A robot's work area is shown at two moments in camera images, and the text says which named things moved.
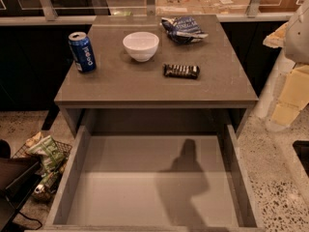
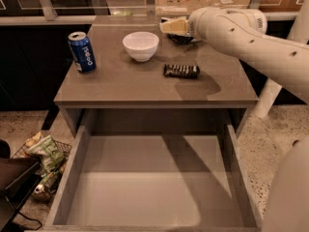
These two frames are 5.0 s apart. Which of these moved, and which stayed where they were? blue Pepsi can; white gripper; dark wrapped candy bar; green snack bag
Moved: white gripper
Stayed: dark wrapped candy bar; green snack bag; blue Pepsi can
